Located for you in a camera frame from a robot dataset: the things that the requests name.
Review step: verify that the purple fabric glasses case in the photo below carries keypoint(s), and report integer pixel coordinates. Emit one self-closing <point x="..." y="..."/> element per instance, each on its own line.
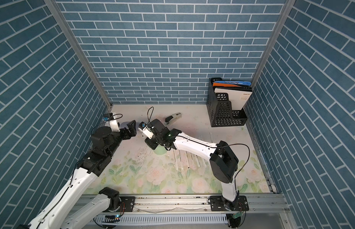
<point x="123" y="125"/>

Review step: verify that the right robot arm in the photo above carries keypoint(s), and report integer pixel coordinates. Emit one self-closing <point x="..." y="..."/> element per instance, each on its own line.
<point x="223" y="161"/>

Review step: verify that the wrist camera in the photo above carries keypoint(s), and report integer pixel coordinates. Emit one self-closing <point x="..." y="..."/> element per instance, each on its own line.
<point x="111" y="120"/>
<point x="145" y="130"/>

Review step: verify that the green cylindrical cup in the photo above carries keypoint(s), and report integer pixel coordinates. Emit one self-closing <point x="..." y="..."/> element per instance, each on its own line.
<point x="160" y="150"/>

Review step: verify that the white vented cable duct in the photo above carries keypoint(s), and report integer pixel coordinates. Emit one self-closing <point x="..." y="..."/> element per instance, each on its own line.
<point x="161" y="219"/>

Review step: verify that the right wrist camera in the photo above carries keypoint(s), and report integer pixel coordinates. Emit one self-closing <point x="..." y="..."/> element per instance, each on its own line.
<point x="145" y="130"/>

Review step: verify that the black mesh file holder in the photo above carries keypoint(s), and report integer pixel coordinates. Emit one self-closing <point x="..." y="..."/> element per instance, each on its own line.
<point x="220" y="109"/>

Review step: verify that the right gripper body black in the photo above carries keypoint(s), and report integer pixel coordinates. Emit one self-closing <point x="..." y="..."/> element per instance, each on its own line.
<point x="153" y="143"/>

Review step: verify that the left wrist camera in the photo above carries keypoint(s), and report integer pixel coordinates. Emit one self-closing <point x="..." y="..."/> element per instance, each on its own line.
<point x="111" y="120"/>

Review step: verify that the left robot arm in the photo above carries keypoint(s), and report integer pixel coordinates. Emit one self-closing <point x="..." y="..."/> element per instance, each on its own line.
<point x="56" y="214"/>

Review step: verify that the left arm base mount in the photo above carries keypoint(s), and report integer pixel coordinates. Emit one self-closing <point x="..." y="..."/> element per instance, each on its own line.
<point x="126" y="203"/>

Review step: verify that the blue folder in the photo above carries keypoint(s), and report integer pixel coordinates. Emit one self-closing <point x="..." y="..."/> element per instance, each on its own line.
<point x="245" y="83"/>

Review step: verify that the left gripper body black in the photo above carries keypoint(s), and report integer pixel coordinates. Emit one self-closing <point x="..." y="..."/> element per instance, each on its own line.
<point x="122" y="135"/>

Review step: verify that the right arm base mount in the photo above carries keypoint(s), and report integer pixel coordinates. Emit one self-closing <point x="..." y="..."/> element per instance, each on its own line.
<point x="219" y="203"/>

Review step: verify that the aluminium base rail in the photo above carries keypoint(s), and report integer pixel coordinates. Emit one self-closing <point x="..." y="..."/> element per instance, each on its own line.
<point x="198" y="203"/>

